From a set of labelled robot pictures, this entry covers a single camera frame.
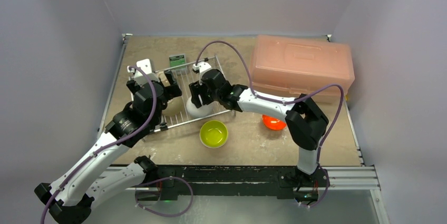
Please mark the black aluminium mounting rail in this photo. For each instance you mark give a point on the black aluminium mounting rail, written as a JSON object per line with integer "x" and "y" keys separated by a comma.
{"x": 168, "y": 182}

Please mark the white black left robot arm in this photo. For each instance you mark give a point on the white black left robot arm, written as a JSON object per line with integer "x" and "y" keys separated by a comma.
{"x": 73, "y": 197}

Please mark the pink plastic storage box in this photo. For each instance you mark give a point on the pink plastic storage box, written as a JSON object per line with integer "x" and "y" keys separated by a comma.
{"x": 288, "y": 67}

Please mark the silver wire dish rack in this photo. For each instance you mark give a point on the silver wire dish rack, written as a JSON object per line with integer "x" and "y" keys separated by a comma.
{"x": 185, "y": 97}

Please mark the yellow green bowl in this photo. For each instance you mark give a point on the yellow green bowl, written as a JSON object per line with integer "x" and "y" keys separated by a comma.
{"x": 213, "y": 134}

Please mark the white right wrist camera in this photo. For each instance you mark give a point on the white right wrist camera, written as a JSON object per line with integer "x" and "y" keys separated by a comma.
{"x": 201, "y": 68}

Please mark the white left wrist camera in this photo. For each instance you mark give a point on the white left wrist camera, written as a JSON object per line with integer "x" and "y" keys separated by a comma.
{"x": 147, "y": 67}

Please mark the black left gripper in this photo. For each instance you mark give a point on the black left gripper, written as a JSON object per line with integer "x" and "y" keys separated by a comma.
{"x": 170, "y": 91}

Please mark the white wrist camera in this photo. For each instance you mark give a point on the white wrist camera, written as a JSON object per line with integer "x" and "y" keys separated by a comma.
{"x": 147, "y": 67}
{"x": 201, "y": 68}

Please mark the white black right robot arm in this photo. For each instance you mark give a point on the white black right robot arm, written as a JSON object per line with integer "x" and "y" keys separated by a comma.
{"x": 306, "y": 122}

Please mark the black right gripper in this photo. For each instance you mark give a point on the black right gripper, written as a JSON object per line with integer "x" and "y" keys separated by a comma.
{"x": 198, "y": 91}

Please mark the white orange bowl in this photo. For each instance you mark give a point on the white orange bowl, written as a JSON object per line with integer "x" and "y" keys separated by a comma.
{"x": 195, "y": 112}

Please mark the cream white bowl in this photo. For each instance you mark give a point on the cream white bowl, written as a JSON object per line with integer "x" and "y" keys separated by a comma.
{"x": 174, "y": 107}

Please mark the green white card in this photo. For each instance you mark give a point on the green white card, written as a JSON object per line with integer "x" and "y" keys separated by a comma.
{"x": 177, "y": 60}

